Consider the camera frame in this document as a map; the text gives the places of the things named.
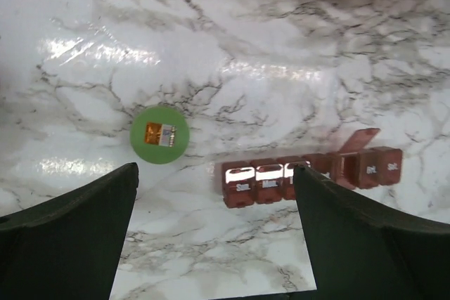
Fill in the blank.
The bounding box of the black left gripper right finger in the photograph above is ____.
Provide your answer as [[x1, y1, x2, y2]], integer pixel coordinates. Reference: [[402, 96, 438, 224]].
[[293, 166, 449, 299]]

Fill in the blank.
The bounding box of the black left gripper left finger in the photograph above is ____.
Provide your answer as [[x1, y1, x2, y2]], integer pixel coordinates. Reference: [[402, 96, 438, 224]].
[[1, 163, 139, 299]]

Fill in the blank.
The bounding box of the brown weekly pill organizer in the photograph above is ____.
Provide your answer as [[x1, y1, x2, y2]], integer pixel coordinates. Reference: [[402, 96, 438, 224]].
[[221, 127, 404, 209]]

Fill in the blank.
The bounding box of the green bottle cap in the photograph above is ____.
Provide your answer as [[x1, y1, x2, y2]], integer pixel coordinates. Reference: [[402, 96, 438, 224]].
[[129, 106, 190, 164]]

